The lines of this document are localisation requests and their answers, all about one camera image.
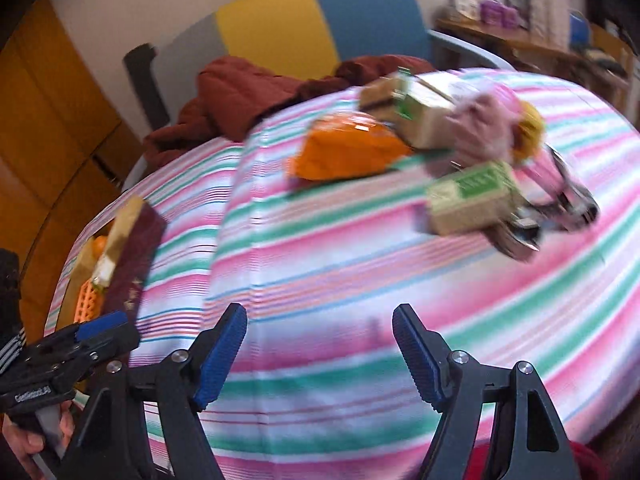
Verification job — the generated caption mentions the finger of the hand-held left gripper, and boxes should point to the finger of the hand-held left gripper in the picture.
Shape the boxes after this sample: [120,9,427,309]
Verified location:
[75,327,141,376]
[55,311,128,348]

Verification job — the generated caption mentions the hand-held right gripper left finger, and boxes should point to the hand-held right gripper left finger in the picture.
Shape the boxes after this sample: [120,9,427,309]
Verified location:
[60,302,248,480]

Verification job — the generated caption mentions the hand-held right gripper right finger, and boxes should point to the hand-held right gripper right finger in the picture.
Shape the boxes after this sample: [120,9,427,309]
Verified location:
[392,304,583,480]

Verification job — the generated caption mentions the orange plastic basket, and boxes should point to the orange plastic basket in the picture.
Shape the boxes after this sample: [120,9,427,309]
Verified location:
[72,277,108,323]

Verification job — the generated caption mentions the gold box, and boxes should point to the gold box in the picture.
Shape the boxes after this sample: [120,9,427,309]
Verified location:
[60,195,168,331]

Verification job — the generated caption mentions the metal hand tool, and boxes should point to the metal hand tool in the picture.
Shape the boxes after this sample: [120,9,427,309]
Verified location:
[482,210,543,263]

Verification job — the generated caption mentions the small green label box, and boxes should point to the small green label box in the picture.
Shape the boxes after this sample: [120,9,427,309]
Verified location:
[425,160,526,236]

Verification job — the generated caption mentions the pink handled pliers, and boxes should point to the pink handled pliers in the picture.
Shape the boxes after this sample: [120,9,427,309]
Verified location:
[520,145,601,233]

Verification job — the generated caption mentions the orange snack bag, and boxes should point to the orange snack bag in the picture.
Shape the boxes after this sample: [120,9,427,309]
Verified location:
[286,112,416,183]

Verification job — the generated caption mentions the pink cloth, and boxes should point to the pink cloth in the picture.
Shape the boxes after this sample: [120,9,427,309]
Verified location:
[445,85,523,166]

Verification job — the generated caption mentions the large green label box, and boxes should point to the large green label box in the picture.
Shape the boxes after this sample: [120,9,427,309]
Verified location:
[360,67,466,151]

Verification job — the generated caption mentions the yellow soft toy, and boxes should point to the yellow soft toy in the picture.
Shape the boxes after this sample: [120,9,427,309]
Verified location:
[512,100,546,166]

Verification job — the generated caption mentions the person's left forearm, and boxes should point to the person's left forearm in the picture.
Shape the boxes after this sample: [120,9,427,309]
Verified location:
[0,250,28,366]

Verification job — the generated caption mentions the striped cloth covered desktop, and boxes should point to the striped cloth covered desktop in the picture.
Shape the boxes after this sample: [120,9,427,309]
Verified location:
[42,67,640,480]

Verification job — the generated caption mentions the person's left hand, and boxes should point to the person's left hand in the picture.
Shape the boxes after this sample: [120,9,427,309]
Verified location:
[0,400,76,468]

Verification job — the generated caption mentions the wooden wardrobe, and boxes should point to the wooden wardrobe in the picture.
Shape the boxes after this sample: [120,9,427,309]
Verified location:
[0,0,146,321]

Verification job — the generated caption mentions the dark red garment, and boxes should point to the dark red garment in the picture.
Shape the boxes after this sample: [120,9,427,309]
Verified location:
[142,55,436,168]

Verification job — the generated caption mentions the wooden side table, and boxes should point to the wooden side table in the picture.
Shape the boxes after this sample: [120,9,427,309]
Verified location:
[435,15,636,106]

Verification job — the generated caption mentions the grey yellow blue chair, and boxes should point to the grey yellow blue chair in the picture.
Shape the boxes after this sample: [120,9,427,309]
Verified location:
[122,0,516,133]

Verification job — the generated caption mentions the purple container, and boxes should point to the purple container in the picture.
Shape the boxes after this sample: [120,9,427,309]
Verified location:
[480,0,521,28]

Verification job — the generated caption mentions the blue jar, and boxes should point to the blue jar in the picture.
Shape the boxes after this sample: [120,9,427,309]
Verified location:
[570,10,591,48]

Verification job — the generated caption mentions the black upright post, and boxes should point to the black upright post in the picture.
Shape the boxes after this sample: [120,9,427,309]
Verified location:
[124,44,171,131]

